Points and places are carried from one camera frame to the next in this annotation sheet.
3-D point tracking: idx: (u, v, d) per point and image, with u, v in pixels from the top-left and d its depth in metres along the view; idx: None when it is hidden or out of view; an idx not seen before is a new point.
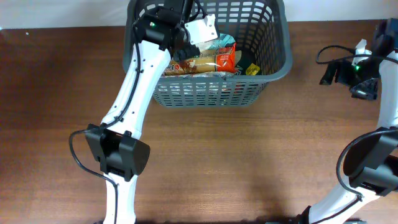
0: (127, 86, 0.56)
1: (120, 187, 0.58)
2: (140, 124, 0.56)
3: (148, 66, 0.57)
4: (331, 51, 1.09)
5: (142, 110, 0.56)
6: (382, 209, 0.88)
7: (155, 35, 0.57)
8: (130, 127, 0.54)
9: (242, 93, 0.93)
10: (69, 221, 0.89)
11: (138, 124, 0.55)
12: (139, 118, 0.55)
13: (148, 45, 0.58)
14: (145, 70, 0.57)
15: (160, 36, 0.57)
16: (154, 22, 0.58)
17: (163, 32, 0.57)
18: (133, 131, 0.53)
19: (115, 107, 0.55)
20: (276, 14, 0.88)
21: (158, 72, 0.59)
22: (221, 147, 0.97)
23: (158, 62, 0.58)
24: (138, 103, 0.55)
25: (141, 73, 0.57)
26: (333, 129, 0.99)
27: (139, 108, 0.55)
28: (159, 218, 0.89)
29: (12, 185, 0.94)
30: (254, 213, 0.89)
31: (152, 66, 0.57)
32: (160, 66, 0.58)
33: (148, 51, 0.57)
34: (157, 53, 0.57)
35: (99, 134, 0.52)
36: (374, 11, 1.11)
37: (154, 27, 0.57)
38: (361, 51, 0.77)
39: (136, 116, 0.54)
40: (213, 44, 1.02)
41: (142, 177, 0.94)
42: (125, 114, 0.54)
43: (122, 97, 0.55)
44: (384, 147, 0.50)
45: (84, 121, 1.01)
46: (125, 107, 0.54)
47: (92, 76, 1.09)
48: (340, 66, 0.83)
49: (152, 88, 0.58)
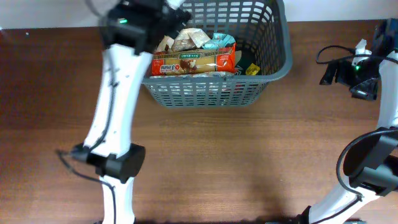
0: (103, 103, 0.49)
1: (117, 189, 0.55)
2: (125, 139, 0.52)
3: (124, 77, 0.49)
4: (331, 51, 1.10)
5: (124, 126, 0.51)
6: (382, 209, 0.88)
7: (127, 32, 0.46)
8: (115, 147, 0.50)
9: (242, 93, 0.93)
10: (69, 221, 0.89)
11: (121, 144, 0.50)
12: (122, 137, 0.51)
13: (122, 50, 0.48)
14: (120, 81, 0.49)
15: (134, 32, 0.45)
16: (124, 18, 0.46)
17: (136, 26, 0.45)
18: (117, 153, 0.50)
19: (95, 127, 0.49)
20: (275, 14, 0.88)
21: (136, 80, 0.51)
22: (221, 147, 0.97)
23: (135, 70, 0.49)
24: (119, 122, 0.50)
25: (116, 86, 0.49)
26: (333, 129, 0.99)
27: (120, 127, 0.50)
28: (159, 218, 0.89)
29: (12, 185, 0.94)
30: (254, 213, 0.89)
31: (128, 77, 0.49)
32: (137, 73, 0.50)
33: (122, 60, 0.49)
34: (131, 61, 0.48)
35: (84, 155, 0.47)
36: (374, 11, 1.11)
37: (124, 23, 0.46)
38: (361, 51, 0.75)
39: (119, 135, 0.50)
40: (214, 44, 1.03)
41: (143, 177, 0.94)
42: (107, 134, 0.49)
43: (100, 115, 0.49)
44: (384, 146, 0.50)
45: (84, 121, 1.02)
46: (106, 127, 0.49)
47: (92, 76, 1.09)
48: (340, 65, 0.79)
49: (133, 99, 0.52)
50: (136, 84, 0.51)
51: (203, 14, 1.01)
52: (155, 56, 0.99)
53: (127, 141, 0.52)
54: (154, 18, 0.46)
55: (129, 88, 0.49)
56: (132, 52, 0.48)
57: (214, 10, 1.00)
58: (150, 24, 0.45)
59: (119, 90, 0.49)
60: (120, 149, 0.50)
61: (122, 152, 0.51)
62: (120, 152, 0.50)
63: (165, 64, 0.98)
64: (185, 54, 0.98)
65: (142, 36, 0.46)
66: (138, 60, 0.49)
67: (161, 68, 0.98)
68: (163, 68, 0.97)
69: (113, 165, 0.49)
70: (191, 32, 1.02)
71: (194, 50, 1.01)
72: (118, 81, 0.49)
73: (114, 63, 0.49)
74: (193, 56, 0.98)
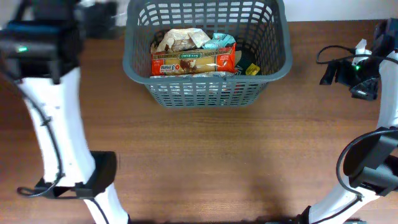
0: (44, 142, 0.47)
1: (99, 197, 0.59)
2: (84, 162, 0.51)
3: (52, 110, 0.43)
4: (331, 51, 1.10)
5: (76, 152, 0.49)
6: (382, 209, 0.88)
7: (35, 60, 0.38)
8: (78, 177, 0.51)
9: (242, 94, 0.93)
10: (69, 221, 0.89)
11: (81, 170, 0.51)
12: (80, 163, 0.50)
13: (38, 81, 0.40)
14: (52, 116, 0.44)
15: (42, 59, 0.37)
16: (23, 43, 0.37)
17: (42, 53, 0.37)
18: (82, 180, 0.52)
19: (48, 163, 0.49)
20: (275, 14, 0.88)
21: (68, 104, 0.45)
22: (220, 147, 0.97)
23: (62, 99, 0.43)
24: (68, 153, 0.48)
25: (50, 122, 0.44)
26: (333, 129, 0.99)
27: (73, 157, 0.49)
28: (159, 218, 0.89)
29: (10, 185, 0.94)
30: (254, 213, 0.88)
31: (58, 109, 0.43)
32: (66, 98, 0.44)
33: (42, 91, 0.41)
34: (55, 93, 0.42)
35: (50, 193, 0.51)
36: (374, 11, 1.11)
37: (25, 51, 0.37)
38: (361, 51, 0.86)
39: (76, 165, 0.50)
40: (213, 44, 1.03)
41: (143, 177, 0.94)
42: (63, 168, 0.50)
43: (47, 152, 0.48)
44: (385, 146, 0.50)
45: (84, 121, 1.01)
46: (59, 164, 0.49)
47: (92, 76, 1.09)
48: (340, 66, 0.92)
49: (73, 121, 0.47)
50: (71, 106, 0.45)
51: (203, 14, 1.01)
52: (155, 56, 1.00)
53: (87, 160, 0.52)
54: (63, 31, 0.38)
55: (62, 119, 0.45)
56: (50, 81, 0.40)
57: (214, 10, 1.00)
58: (59, 43, 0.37)
59: (55, 125, 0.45)
60: (82, 175, 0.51)
61: (87, 175, 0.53)
62: (84, 178, 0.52)
63: (165, 64, 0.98)
64: (184, 54, 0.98)
65: (53, 54, 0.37)
66: (61, 86, 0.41)
67: (161, 68, 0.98)
68: (163, 68, 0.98)
69: (83, 191, 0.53)
70: (191, 32, 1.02)
71: (194, 50, 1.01)
72: (50, 116, 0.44)
73: (36, 98, 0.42)
74: (192, 56, 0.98)
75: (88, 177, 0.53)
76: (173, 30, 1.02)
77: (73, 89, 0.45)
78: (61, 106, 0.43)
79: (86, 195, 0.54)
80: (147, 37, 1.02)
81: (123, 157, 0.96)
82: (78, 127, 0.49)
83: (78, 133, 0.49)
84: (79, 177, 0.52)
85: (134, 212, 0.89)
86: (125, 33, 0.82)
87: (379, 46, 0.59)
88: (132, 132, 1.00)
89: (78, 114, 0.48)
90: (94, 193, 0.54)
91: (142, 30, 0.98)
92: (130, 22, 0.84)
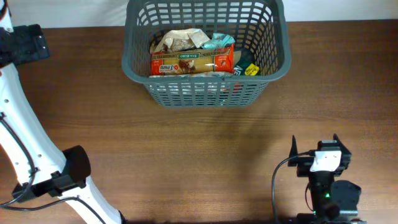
0: (3, 142, 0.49)
1: (82, 196, 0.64)
2: (54, 152, 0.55)
3: (1, 105, 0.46)
4: (344, 65, 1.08)
5: (41, 144, 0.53)
6: (382, 209, 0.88)
7: None
8: (50, 167, 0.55)
9: (242, 94, 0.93)
10: (69, 221, 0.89)
11: (51, 158, 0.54)
12: (48, 152, 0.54)
13: None
14: (5, 111, 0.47)
15: None
16: None
17: None
18: (56, 169, 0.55)
19: (18, 163, 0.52)
20: (276, 14, 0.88)
21: (18, 97, 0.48)
22: (220, 147, 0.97)
23: (7, 91, 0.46)
24: (32, 144, 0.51)
25: (5, 118, 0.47)
26: (333, 129, 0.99)
27: (39, 147, 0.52)
28: (160, 218, 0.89)
29: (12, 185, 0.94)
30: (254, 213, 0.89)
31: (7, 102, 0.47)
32: (12, 90, 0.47)
33: None
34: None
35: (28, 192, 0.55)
36: (372, 12, 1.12)
37: None
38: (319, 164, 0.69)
39: (45, 155, 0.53)
40: (213, 44, 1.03)
41: (143, 177, 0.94)
42: (33, 161, 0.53)
43: (12, 154, 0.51)
44: None
45: (84, 121, 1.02)
46: (27, 158, 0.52)
47: (91, 76, 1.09)
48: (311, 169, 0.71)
49: (27, 113, 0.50)
50: (20, 97, 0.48)
51: (203, 14, 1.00)
52: (154, 56, 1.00)
53: (56, 151, 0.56)
54: None
55: (14, 111, 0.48)
56: None
57: (214, 10, 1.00)
58: None
59: (10, 119, 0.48)
60: (55, 163, 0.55)
61: (61, 163, 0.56)
62: (58, 166, 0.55)
63: (164, 64, 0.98)
64: (183, 55, 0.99)
65: None
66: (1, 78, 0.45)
67: (161, 68, 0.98)
68: (162, 68, 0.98)
69: (63, 179, 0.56)
70: (191, 33, 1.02)
71: (194, 50, 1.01)
72: (2, 111, 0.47)
73: None
74: (191, 56, 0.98)
75: (63, 166, 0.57)
76: (173, 31, 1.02)
77: (16, 80, 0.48)
78: (9, 99, 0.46)
79: (65, 182, 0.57)
80: (146, 36, 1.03)
81: (123, 157, 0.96)
82: (35, 120, 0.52)
83: (37, 126, 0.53)
84: (51, 167, 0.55)
85: (134, 212, 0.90)
86: (125, 32, 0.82)
87: (303, 168, 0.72)
88: (132, 132, 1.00)
89: (30, 107, 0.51)
90: (73, 178, 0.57)
91: (142, 30, 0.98)
92: (129, 21, 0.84)
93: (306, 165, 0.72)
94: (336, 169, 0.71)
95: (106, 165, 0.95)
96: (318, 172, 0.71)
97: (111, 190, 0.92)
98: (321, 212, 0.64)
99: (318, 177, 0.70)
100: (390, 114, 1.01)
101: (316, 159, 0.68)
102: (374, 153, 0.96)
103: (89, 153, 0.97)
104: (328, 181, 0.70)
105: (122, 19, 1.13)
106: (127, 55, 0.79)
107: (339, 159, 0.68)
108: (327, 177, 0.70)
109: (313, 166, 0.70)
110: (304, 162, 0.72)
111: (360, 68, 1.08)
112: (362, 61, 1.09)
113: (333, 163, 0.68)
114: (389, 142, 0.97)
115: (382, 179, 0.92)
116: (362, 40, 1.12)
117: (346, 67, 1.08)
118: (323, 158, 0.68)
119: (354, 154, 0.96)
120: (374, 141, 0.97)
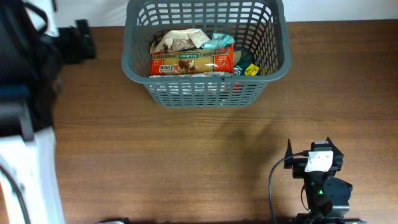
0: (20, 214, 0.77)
1: None
2: (50, 214, 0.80)
3: (27, 178, 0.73)
4: (343, 65, 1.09)
5: (46, 205, 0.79)
6: (382, 209, 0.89)
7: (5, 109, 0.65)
8: None
9: (242, 93, 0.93)
10: (70, 221, 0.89)
11: (49, 219, 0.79)
12: (48, 209, 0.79)
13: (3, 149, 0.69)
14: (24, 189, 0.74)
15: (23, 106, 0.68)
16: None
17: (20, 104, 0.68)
18: None
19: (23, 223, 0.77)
20: (276, 14, 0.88)
21: (39, 170, 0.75)
22: (220, 147, 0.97)
23: (35, 167, 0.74)
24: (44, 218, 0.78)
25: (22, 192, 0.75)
26: (332, 129, 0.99)
27: (44, 208, 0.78)
28: (160, 218, 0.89)
29: None
30: (254, 213, 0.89)
31: (32, 176, 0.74)
32: (38, 164, 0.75)
33: (13, 160, 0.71)
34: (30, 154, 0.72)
35: None
36: (373, 12, 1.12)
37: None
38: (313, 165, 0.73)
39: (46, 214, 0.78)
40: (213, 44, 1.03)
41: (143, 177, 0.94)
42: None
43: None
44: None
45: (84, 121, 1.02)
46: None
47: (91, 75, 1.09)
48: (305, 169, 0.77)
49: (41, 181, 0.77)
50: (39, 175, 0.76)
51: (203, 14, 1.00)
52: (154, 56, 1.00)
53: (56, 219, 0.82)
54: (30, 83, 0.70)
55: (34, 185, 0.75)
56: (23, 140, 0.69)
57: (214, 10, 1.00)
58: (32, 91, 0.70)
59: (27, 196, 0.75)
60: None
61: None
62: None
63: (164, 65, 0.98)
64: (183, 55, 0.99)
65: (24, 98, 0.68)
66: (35, 149, 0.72)
67: (161, 68, 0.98)
68: (162, 68, 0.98)
69: None
70: (190, 33, 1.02)
71: (194, 50, 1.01)
72: (22, 186, 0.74)
73: (7, 165, 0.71)
74: (191, 56, 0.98)
75: None
76: (173, 31, 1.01)
77: (47, 150, 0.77)
78: (35, 173, 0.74)
79: None
80: (147, 37, 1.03)
81: (123, 157, 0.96)
82: (51, 183, 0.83)
83: (48, 185, 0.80)
84: None
85: (134, 212, 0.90)
86: (125, 32, 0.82)
87: (298, 168, 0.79)
88: (132, 131, 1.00)
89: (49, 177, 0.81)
90: None
91: (142, 30, 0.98)
92: (129, 21, 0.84)
93: (300, 166, 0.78)
94: (330, 170, 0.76)
95: (106, 165, 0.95)
96: (313, 172, 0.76)
97: (111, 190, 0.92)
98: (316, 209, 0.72)
99: (313, 177, 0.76)
100: (390, 114, 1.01)
101: (309, 159, 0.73)
102: (374, 152, 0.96)
103: (89, 153, 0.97)
104: (321, 180, 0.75)
105: (122, 20, 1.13)
106: (127, 55, 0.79)
107: (331, 159, 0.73)
108: (320, 176, 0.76)
109: (306, 166, 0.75)
110: (298, 163, 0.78)
111: (360, 68, 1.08)
112: (362, 61, 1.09)
113: (325, 163, 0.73)
114: (388, 142, 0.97)
115: (382, 179, 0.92)
116: (362, 40, 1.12)
117: (346, 67, 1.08)
118: (316, 158, 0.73)
119: (354, 154, 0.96)
120: (374, 141, 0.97)
